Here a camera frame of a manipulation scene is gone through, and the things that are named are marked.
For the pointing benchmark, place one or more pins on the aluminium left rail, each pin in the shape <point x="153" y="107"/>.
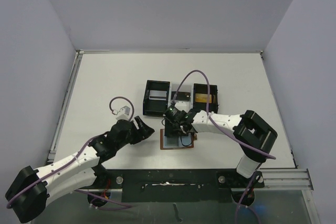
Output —
<point x="65" y="105"/>

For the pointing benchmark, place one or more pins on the brown leather card holder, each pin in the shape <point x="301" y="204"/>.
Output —
<point x="162" y="135"/>

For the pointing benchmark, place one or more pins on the black credit card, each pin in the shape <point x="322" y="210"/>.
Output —
<point x="181" y="96"/>

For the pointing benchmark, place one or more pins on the gold credit card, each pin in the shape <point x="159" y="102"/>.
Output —
<point x="203" y="98"/>

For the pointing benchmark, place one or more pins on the black white three-bin tray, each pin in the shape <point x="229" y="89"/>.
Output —
<point x="157" y="108"/>

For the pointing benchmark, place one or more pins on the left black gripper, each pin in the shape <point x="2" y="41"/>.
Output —
<point x="146" y="130"/>

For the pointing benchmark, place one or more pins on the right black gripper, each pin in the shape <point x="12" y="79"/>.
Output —
<point x="174" y="129"/>

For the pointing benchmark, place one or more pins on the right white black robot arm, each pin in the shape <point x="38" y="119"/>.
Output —
<point x="254" y="135"/>

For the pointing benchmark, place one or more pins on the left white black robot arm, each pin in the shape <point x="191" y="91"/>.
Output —
<point x="33" y="189"/>

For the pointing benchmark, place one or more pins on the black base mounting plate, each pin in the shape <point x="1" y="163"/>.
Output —
<point x="181" y="194"/>

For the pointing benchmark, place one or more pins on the silver white card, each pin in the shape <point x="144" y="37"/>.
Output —
<point x="158" y="95"/>

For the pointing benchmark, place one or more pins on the aluminium rail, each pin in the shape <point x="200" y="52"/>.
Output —
<point x="65" y="105"/>
<point x="286" y="178"/>

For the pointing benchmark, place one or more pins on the aluminium front rail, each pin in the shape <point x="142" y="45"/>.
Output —
<point x="286" y="178"/>

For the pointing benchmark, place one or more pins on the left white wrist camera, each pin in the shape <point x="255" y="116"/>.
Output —
<point x="122" y="114"/>

